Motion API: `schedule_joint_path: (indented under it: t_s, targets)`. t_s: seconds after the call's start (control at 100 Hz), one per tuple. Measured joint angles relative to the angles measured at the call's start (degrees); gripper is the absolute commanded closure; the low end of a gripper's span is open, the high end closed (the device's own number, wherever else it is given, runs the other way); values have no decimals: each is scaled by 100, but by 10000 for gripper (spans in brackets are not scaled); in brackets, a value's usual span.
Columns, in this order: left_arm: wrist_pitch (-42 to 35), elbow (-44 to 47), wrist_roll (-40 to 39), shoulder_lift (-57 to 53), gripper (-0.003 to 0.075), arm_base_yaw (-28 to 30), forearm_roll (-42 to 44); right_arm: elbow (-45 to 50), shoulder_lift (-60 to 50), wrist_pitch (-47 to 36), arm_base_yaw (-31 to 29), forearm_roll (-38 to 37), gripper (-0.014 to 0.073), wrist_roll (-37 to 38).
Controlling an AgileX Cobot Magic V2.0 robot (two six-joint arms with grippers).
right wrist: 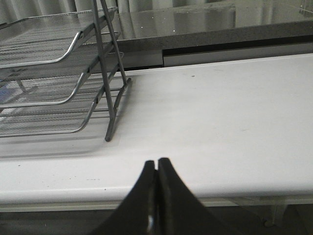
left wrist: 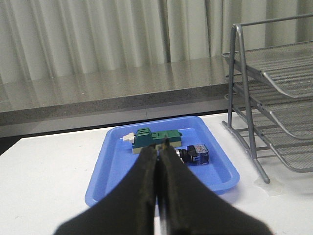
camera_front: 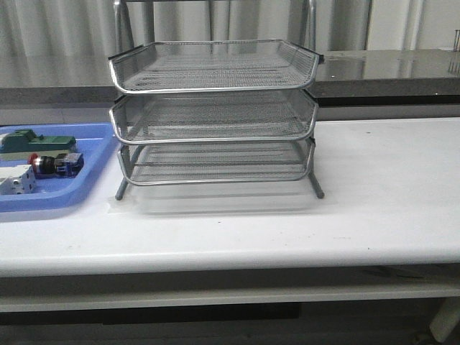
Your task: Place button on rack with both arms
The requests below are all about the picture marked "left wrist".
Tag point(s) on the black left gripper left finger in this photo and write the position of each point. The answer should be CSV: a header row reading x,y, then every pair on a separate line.
x,y
128,209

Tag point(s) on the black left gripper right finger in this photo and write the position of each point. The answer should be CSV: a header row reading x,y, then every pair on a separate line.
x,y
188,207

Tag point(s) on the red emergency push button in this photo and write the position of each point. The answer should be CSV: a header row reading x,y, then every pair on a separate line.
x,y
194,154

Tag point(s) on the silver mesh tiered rack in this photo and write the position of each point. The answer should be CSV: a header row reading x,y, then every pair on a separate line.
x,y
270,101

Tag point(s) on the blue plastic tray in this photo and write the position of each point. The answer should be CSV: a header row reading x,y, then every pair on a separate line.
x,y
116,158

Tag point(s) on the green terminal block component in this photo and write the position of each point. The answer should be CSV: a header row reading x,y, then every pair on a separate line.
x,y
144,137

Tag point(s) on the grey stone counter ledge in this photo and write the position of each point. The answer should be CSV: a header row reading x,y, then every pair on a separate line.
x,y
110,97

